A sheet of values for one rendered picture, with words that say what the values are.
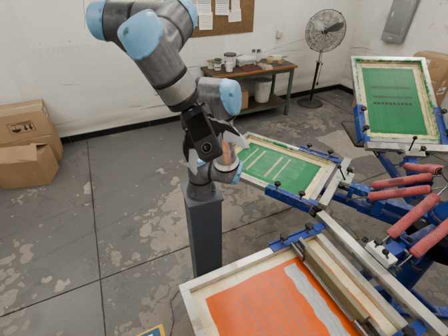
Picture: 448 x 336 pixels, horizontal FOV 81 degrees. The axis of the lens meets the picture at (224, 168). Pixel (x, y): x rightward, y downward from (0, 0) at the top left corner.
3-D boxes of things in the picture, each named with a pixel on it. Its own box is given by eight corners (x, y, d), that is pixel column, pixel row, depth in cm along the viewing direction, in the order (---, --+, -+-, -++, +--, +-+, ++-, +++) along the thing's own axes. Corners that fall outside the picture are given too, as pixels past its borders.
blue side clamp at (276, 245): (273, 259, 134) (274, 250, 129) (267, 251, 137) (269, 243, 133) (318, 238, 144) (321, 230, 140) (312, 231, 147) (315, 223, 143)
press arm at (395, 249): (376, 269, 123) (380, 263, 120) (366, 259, 128) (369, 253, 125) (401, 256, 129) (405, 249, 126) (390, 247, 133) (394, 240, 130)
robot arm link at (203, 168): (193, 167, 136) (191, 145, 128) (218, 171, 133) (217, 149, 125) (184, 181, 127) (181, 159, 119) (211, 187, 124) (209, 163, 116)
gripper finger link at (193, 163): (194, 163, 70) (199, 133, 64) (197, 177, 65) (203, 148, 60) (182, 162, 69) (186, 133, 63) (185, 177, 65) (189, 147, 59)
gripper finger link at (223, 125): (242, 127, 60) (208, 114, 56) (243, 131, 59) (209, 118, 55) (231, 143, 62) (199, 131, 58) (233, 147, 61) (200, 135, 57)
